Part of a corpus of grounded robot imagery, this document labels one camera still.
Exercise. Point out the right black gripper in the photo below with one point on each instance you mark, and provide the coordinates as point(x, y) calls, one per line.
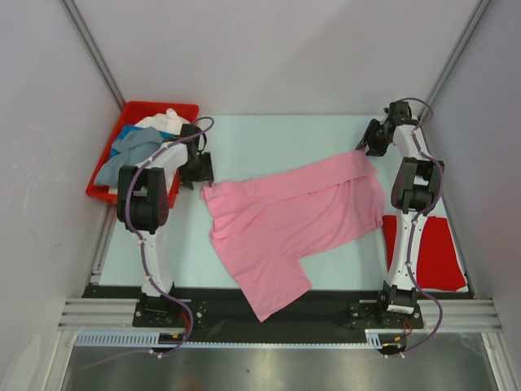
point(376, 150)

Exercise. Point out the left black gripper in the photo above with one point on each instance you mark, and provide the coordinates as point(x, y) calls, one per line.
point(203, 175)

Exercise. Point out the pink t shirt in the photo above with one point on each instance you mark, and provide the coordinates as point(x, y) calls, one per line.
point(262, 227)

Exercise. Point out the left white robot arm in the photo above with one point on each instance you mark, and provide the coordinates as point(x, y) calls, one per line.
point(143, 207)

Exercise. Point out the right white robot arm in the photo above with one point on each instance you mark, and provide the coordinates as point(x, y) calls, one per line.
point(415, 193)

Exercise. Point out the white t shirt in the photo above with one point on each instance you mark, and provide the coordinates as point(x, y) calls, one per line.
point(168, 122)

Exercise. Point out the grey t shirt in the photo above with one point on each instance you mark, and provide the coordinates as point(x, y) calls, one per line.
point(134, 148)

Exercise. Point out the red plastic bin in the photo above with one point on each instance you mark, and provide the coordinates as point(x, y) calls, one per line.
point(132, 112)

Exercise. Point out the red folded t shirt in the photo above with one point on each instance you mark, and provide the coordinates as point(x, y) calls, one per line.
point(439, 267)

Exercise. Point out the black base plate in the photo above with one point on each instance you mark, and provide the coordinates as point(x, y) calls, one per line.
point(223, 316)

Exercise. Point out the right aluminium corner post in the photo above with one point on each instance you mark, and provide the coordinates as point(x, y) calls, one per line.
point(468, 32)

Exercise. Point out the aluminium corner post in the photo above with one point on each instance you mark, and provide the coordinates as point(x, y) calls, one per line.
point(91, 47)
point(468, 32)

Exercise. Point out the aluminium frame rail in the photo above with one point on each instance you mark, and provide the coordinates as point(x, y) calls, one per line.
point(465, 316)

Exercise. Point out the right slotted cable duct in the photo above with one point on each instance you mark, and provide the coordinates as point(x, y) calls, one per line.
point(386, 337)

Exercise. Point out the slotted cable duct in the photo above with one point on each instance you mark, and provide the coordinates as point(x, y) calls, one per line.
point(386, 337)
point(129, 339)

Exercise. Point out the left slotted cable duct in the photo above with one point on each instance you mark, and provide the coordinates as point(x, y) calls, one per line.
point(129, 339)

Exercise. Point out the left aluminium corner post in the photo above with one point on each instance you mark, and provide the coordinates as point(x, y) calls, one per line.
point(91, 47)

